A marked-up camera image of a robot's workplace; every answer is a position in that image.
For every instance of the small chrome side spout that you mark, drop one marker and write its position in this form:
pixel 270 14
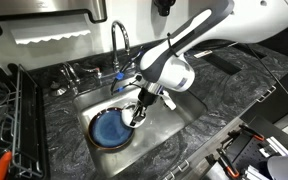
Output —
pixel 71 78

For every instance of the white bowl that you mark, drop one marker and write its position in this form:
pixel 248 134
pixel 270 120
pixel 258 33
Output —
pixel 126 116

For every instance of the black orange clamp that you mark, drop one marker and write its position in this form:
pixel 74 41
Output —
pixel 229 165
pixel 252 131

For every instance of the stainless paper towel dispenser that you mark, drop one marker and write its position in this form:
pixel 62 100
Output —
pixel 50 8

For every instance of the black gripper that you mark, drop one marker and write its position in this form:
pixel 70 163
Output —
pixel 148 98

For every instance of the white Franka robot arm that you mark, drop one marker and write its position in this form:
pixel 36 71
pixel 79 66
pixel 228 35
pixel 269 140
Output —
pixel 250 20

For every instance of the white paper towel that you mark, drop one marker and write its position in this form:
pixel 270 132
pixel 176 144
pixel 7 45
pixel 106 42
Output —
pixel 47 36

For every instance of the black wall soap dispenser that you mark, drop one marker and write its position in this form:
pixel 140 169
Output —
pixel 164 6

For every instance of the stainless steel sink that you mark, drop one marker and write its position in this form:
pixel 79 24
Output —
pixel 170 125

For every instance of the chrome gooseneck faucet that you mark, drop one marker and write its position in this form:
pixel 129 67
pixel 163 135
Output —
pixel 114 43

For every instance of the black sink stopper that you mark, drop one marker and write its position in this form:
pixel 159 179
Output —
pixel 57 89

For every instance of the blue plate with brown rim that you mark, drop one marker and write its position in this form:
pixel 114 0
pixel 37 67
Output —
pixel 106 130

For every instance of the aluminium frame rails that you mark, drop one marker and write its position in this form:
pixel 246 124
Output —
pixel 277 146

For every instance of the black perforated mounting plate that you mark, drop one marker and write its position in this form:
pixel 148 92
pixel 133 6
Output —
pixel 247 151

